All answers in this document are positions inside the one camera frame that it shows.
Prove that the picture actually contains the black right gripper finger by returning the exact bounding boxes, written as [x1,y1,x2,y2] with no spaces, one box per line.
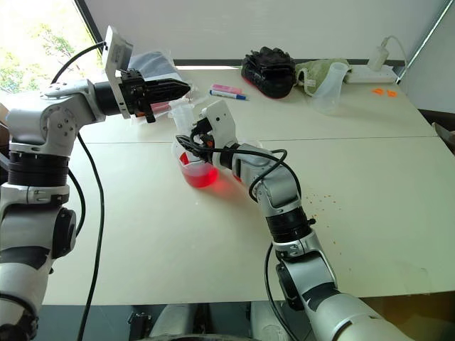
[193,141,214,165]
[175,134,204,160]

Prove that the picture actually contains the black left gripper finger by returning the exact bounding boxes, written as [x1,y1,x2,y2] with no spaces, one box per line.
[144,78,191,94]
[144,91,190,105]

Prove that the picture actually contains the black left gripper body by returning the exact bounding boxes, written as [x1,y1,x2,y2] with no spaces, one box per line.
[119,68,157,124]

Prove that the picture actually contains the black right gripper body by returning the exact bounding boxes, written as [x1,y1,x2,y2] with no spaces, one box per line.
[189,118,215,151]

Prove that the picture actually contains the clear cup with red liquid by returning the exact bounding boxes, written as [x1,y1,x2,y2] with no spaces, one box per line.
[171,137,220,190]

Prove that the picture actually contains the clear plastic bag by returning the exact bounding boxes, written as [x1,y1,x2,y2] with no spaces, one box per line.
[128,51,200,126]
[127,50,177,82]

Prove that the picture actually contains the blue white marker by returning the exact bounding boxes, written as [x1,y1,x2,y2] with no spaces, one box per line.
[209,89,250,102]

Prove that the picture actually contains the pink marker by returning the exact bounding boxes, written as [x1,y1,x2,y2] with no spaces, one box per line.
[211,83,243,94]

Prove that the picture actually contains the black bundled gloves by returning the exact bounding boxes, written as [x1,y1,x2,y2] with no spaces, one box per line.
[241,45,298,100]

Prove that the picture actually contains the green cloth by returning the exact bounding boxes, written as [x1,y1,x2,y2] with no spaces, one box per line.
[294,58,353,97]

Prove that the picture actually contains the clear plastic beaker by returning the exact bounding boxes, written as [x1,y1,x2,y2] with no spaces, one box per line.
[311,63,351,115]

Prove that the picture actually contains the dark rounded robot body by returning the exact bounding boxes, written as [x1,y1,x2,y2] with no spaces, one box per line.
[127,301,314,341]

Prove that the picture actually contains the white power strip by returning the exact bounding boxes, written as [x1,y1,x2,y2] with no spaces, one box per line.
[342,67,397,85]

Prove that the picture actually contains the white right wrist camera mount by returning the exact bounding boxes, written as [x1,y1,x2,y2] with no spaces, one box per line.
[198,99,238,151]

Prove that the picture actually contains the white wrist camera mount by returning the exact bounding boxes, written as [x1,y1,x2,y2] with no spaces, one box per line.
[102,25,134,120]
[198,99,238,151]

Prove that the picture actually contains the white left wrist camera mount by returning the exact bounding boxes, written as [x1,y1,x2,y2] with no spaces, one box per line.
[102,25,134,120]

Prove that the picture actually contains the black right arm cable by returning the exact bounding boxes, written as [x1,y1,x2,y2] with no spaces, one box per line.
[189,130,289,204]

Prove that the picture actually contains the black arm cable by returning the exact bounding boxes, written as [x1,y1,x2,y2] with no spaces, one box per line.
[189,130,289,204]
[50,40,108,341]

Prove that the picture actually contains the black window frame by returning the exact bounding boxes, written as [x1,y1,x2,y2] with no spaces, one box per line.
[73,0,108,48]

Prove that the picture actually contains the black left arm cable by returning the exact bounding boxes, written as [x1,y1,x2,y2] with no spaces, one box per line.
[50,40,108,341]

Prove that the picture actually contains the white plug with cable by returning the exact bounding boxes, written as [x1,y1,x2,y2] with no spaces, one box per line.
[367,35,409,72]

